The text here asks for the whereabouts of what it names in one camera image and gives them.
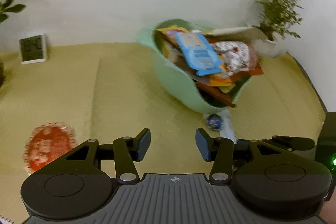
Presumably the orange white snack stick packet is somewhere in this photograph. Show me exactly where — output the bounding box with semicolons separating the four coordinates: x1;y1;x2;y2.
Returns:
208;74;238;146

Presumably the blue foil candy ball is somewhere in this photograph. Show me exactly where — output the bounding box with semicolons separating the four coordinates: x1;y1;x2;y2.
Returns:
206;114;223;131

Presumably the light blue snack packet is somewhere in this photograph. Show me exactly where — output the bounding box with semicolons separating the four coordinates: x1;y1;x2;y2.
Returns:
175;32;223;77

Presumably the red white date snack bag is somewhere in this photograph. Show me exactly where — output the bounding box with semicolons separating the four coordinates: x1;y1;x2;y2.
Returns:
211;41;263;77

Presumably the red-brown snack bar wrapper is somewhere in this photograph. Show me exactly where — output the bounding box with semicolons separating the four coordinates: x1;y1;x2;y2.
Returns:
195;81;236;108

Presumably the long cream snack packet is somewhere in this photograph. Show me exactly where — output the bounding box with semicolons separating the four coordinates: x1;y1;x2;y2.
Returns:
203;26;268;43

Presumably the red and pink jelly packet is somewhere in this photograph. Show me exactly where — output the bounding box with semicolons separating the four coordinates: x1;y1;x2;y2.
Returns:
156;25;190;63

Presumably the right hand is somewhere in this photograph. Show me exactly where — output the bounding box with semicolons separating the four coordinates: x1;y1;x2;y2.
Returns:
319;200;336;224

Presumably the yellow-green table cloth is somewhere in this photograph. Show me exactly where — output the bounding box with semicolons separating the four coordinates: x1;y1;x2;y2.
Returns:
1;43;325;223

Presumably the round red paper coaster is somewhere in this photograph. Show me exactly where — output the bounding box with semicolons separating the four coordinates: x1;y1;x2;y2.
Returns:
23;122;77;175

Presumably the mint green plastic bowl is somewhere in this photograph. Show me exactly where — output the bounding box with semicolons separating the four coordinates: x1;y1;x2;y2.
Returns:
136;18;253;115

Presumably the white digital clock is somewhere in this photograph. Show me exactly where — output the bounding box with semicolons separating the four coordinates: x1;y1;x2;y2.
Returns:
19;34;47;65

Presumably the white pot with plant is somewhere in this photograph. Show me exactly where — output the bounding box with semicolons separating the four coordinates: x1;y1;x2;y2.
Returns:
256;0;303;57

